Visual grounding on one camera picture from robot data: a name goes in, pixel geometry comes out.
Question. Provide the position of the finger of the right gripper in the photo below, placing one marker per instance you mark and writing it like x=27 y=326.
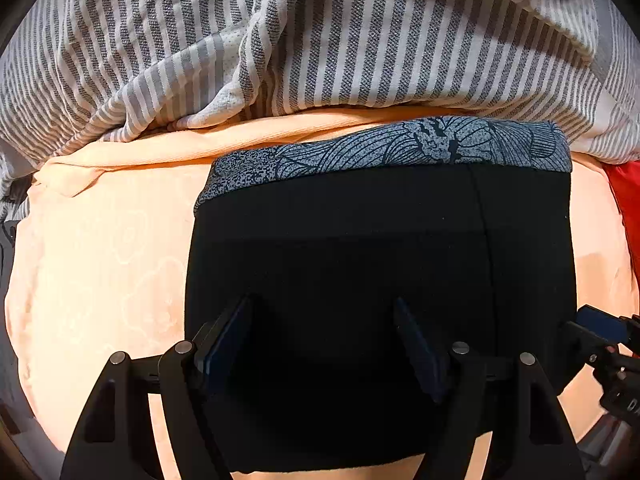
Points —
x=592 y=348
x=619 y=329

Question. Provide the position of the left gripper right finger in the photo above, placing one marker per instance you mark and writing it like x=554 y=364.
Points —
x=530 y=434

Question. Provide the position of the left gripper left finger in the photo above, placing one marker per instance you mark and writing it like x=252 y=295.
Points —
x=114 y=438

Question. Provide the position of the black pants with patterned waistband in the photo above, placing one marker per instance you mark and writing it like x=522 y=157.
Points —
x=464 y=220

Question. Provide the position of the red cloth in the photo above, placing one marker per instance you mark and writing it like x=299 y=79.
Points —
x=625 y=183

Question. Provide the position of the peach bed sheet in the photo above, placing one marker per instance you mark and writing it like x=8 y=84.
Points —
x=100 y=260

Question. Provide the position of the grey striped blanket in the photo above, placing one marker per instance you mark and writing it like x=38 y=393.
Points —
x=79 y=71

